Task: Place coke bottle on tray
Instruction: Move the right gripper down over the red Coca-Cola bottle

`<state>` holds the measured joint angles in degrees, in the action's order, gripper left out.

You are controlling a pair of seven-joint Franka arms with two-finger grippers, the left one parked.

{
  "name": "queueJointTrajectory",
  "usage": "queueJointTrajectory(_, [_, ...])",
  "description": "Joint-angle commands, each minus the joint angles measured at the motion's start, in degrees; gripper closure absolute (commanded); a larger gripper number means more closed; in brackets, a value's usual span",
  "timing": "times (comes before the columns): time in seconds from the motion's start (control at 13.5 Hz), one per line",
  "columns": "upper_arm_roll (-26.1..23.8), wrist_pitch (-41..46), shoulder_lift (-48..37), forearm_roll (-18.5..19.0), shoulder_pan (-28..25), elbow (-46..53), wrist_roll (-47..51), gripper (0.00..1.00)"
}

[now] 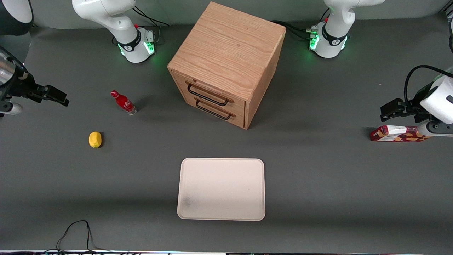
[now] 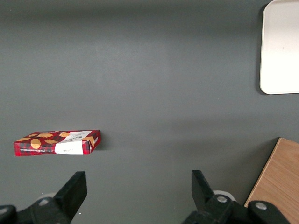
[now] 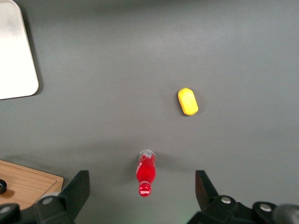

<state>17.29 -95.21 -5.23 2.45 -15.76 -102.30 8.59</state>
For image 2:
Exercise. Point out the light wooden board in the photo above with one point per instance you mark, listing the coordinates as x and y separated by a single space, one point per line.
280 175

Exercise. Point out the white plastic tray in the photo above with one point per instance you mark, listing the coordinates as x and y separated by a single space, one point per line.
280 46

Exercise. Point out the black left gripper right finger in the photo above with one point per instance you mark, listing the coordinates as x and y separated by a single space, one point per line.
210 207

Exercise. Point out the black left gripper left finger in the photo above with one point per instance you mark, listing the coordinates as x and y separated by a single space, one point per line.
63 200

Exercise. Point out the red tartan cookie box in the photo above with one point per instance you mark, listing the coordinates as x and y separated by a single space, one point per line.
46 142

